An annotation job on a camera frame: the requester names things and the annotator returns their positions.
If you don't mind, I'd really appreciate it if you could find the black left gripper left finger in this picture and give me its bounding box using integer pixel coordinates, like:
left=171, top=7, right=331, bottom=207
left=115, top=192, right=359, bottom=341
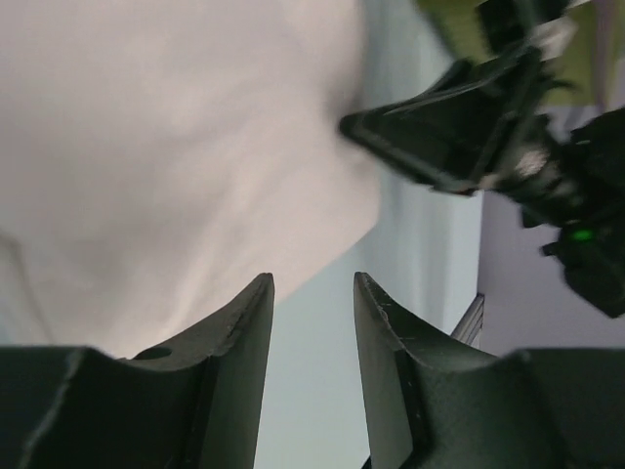
left=1, top=274, right=274, bottom=468

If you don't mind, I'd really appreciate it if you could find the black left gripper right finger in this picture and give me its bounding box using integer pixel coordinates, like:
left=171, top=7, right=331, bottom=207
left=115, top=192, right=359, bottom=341
left=354, top=273, right=624, bottom=468

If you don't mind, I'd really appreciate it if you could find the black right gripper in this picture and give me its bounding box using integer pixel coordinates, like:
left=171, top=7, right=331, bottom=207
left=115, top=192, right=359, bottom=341
left=339, top=0, right=625, bottom=231

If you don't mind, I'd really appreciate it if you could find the cream and green t-shirt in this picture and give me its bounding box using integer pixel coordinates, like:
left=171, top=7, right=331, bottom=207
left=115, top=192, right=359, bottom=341
left=1, top=1, right=381, bottom=357

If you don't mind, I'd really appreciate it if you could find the green plastic bin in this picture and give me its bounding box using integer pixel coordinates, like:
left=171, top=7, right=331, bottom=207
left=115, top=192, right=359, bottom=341
left=417, top=1, right=624, bottom=111

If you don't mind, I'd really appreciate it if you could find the aluminium front rail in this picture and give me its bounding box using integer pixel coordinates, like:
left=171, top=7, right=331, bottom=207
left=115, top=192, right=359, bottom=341
left=450, top=293, right=485, bottom=348

